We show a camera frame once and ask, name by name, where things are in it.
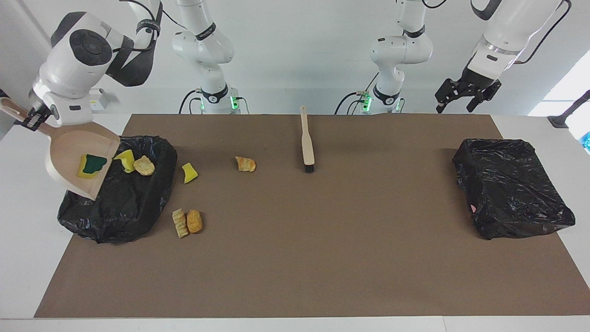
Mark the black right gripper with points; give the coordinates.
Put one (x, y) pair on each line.
(41, 115)

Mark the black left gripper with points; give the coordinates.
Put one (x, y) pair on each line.
(479, 82)

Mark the boxy black bag-lined trash bin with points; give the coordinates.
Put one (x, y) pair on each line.
(511, 189)

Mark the rounded black bag-lined trash bin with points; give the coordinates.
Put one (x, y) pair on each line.
(129, 203)

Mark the golden croissant piece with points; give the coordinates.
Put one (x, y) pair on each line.
(180, 223)
(144, 165)
(245, 164)

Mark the white wall outlet box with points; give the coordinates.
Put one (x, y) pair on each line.
(100, 99)

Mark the golden brown bread roll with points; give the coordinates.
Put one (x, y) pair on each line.
(194, 222)

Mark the small yellow sponge piece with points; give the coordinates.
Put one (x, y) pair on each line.
(189, 173)

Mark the yellow sponge with green side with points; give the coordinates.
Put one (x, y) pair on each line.
(92, 165)

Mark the blue plastic object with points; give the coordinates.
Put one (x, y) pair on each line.
(587, 142)

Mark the brown table mat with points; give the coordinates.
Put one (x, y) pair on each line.
(276, 290)

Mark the beige plastic dustpan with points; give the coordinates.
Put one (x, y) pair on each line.
(69, 152)

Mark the beige brush with black bristles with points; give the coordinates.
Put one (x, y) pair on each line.
(307, 143)

